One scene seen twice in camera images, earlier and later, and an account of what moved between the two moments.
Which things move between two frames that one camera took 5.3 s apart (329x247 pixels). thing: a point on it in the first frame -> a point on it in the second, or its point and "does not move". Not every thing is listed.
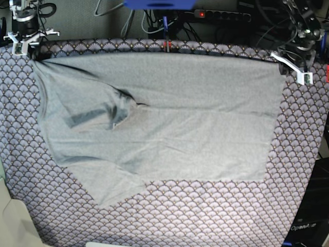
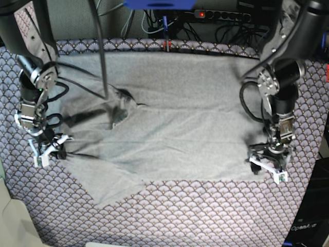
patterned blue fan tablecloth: x=258 y=212 does not move
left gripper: x=25 y=22 -> x=44 y=137
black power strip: x=223 y=15 does not move
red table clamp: x=164 y=43 does not move
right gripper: x=302 y=54 -> x=275 y=150
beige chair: x=17 y=228 does not move
